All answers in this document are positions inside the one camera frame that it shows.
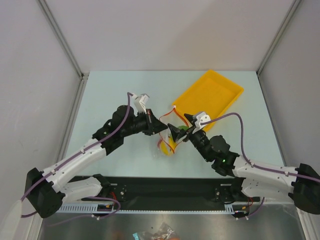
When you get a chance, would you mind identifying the green toy cucumber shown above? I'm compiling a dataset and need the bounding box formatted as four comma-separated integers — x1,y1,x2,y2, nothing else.
177,125,189,131

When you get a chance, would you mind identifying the plastic bag of snacks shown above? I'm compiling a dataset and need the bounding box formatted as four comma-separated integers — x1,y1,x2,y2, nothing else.
132,222,181,240

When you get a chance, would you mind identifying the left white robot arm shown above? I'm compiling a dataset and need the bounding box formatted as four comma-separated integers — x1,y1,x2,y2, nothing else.
23,105,168,219

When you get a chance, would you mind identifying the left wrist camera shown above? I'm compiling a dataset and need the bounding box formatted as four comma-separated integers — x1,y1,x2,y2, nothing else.
131,93,150,114

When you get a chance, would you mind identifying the left aluminium frame post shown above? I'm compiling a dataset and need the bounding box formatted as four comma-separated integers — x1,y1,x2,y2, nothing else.
35,0,89,81

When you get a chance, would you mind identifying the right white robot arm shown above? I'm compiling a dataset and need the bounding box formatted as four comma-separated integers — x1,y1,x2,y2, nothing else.
167,112,320,215

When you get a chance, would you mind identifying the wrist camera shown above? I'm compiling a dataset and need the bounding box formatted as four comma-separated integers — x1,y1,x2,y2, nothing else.
131,93,150,114
193,111,211,130

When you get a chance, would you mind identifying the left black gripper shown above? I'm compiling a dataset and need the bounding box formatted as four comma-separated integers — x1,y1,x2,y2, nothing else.
121,108,167,138

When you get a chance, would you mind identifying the yellow plastic tray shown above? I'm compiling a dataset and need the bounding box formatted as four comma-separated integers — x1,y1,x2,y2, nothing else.
171,69,244,127

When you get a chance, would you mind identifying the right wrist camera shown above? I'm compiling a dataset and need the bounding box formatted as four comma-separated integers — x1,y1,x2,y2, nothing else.
193,111,211,130

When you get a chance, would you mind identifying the white slotted cable duct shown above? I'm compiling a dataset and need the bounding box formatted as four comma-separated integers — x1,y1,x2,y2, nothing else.
57,201,246,215

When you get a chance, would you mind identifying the right aluminium frame post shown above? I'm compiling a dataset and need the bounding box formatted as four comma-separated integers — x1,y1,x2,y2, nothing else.
256,0,302,76

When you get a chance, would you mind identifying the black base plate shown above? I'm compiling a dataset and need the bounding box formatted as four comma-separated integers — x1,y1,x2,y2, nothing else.
81,176,261,211

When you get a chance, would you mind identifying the clear zip top bag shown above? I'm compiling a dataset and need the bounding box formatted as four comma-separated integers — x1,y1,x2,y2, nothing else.
157,105,190,157

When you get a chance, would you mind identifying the yellow toy orange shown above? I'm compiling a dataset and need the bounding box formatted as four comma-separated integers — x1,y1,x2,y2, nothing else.
158,138,176,156

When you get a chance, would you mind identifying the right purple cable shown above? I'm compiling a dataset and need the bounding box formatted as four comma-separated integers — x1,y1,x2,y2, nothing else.
199,112,320,221

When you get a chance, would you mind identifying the aluminium frame post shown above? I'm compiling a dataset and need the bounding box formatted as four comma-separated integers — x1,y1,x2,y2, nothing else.
35,0,89,81
256,0,302,76

